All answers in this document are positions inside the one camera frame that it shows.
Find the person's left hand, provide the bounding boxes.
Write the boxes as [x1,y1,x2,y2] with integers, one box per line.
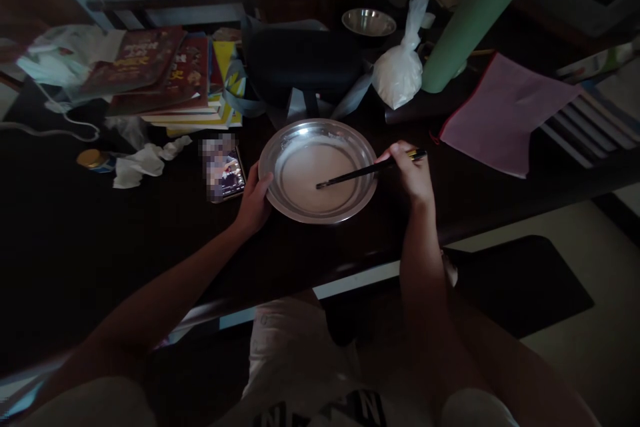
[235,161,275,234]

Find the person's right hand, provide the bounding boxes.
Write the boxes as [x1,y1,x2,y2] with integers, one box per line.
[375,141,434,206]

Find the black chopsticks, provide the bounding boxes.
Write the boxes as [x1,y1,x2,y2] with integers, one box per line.
[315,148,429,191]

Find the large steel mixing bowl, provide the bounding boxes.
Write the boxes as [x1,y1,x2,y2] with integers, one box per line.
[257,118,379,226]

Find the white batter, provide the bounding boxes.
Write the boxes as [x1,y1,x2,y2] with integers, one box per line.
[278,141,362,211]

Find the clear bag of white flour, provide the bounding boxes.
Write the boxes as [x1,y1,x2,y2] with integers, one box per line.
[372,0,434,111]

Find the pink zip pouch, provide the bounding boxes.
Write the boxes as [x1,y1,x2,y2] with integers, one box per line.
[429,51,583,179]

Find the small steel bowl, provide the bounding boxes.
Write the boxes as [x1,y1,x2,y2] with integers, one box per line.
[341,7,397,47]

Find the green cylindrical roll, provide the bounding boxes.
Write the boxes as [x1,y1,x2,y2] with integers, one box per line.
[422,0,553,94]

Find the smartphone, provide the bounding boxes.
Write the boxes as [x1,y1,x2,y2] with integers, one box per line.
[203,132,247,205]

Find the row of notebooks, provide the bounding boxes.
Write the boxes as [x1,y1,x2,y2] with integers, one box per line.
[537,44,640,169]

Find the person's body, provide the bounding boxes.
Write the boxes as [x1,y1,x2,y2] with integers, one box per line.
[0,246,521,427]

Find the stack of books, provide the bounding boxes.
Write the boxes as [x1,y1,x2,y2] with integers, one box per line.
[82,25,245,138]

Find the crumpled white tissue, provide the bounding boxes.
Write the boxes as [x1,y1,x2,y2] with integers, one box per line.
[111,135,193,190]

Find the small jar with gold lid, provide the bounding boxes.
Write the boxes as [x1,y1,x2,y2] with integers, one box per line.
[76,148,117,175]

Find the white plastic bag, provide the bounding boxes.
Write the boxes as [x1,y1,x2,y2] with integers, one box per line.
[15,25,126,107]

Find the dark blue bag with straps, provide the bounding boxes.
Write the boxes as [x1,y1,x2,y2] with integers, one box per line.
[223,14,373,129]

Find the white cable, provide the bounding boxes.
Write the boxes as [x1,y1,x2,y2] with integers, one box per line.
[0,81,101,143]

